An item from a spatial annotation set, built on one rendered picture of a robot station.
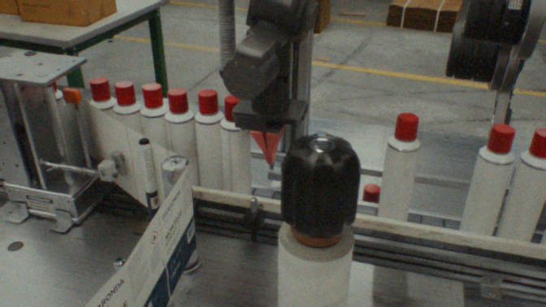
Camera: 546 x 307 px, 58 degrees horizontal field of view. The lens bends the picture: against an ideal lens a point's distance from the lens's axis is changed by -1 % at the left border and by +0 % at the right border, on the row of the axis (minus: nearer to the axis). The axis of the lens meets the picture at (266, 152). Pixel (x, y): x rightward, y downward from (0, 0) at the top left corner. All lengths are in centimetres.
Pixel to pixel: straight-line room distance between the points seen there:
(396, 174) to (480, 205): 14
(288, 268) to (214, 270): 25
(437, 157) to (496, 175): 41
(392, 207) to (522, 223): 20
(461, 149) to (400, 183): 46
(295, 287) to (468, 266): 39
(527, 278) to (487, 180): 17
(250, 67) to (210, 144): 28
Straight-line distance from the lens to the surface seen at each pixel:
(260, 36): 65
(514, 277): 89
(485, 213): 85
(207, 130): 85
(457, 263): 88
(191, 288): 76
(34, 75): 83
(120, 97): 90
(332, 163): 48
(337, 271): 55
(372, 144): 122
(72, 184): 91
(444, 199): 107
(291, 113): 72
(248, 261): 80
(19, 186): 95
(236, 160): 85
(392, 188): 83
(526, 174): 83
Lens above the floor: 143
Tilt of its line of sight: 31 degrees down
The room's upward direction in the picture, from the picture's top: straight up
